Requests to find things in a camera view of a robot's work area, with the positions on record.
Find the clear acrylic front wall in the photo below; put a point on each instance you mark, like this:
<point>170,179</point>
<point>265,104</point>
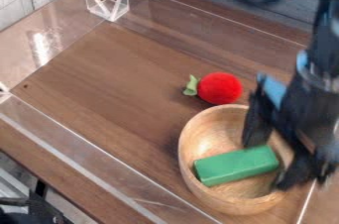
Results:
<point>108,189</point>

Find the clear acrylic corner bracket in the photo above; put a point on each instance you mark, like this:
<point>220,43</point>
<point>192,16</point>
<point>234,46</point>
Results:
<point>108,9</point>

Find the green rectangular block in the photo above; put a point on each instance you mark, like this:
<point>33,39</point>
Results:
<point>234,165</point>

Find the brown wooden bowl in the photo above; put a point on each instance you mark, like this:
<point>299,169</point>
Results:
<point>212,133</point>

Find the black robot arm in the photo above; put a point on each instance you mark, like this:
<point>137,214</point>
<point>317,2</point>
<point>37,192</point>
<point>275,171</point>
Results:
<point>317,61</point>

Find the red plush strawberry toy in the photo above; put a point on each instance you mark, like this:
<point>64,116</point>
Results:
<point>217,88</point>

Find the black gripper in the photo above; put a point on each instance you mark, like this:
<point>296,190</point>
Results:
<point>303,112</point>

